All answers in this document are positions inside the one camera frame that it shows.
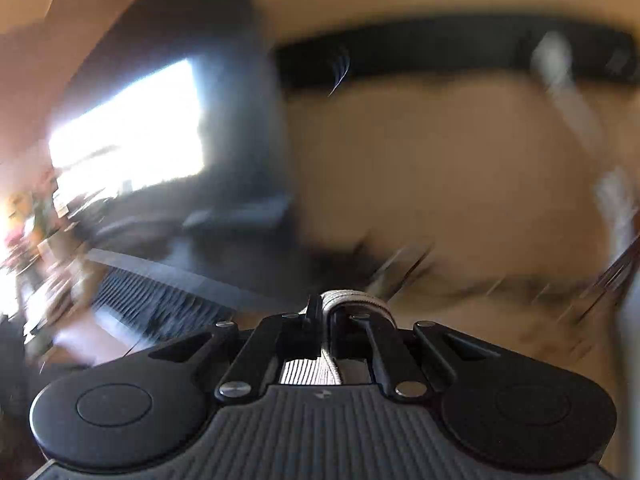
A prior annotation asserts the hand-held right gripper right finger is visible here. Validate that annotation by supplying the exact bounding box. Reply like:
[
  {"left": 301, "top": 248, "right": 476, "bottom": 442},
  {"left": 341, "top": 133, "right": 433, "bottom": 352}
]
[{"left": 334, "top": 309, "right": 502, "bottom": 403}]

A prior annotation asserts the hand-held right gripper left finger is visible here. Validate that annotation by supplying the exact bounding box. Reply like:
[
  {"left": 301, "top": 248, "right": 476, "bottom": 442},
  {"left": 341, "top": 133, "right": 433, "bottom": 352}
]
[{"left": 149, "top": 295, "right": 325, "bottom": 405}]

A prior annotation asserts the white ribbed cloth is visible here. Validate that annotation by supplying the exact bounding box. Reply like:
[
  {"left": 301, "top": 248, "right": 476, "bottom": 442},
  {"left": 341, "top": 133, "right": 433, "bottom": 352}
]
[{"left": 278, "top": 289, "right": 397, "bottom": 387}]

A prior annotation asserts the dark ribbed panel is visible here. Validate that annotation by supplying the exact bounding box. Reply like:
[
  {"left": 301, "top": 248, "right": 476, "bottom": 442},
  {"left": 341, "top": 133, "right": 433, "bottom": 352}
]
[{"left": 88, "top": 248, "right": 301, "bottom": 332}]

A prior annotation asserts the dark curtain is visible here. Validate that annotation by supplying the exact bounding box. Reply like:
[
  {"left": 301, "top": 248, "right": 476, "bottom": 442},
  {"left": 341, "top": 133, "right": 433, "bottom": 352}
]
[{"left": 190, "top": 0, "right": 296, "bottom": 221}]

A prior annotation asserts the bright window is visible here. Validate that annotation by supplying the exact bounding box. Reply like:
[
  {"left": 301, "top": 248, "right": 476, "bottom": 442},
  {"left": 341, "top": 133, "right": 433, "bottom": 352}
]
[{"left": 47, "top": 57, "right": 207, "bottom": 187}]

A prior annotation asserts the colourful clutter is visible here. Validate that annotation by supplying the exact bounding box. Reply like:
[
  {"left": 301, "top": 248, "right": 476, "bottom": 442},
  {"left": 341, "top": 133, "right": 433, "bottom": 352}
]
[{"left": 0, "top": 169, "right": 89, "bottom": 321}]

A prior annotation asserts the long black bar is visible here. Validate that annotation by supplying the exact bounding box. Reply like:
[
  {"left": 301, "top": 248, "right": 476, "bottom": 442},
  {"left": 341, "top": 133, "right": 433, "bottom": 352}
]
[{"left": 274, "top": 16, "right": 635, "bottom": 93}]

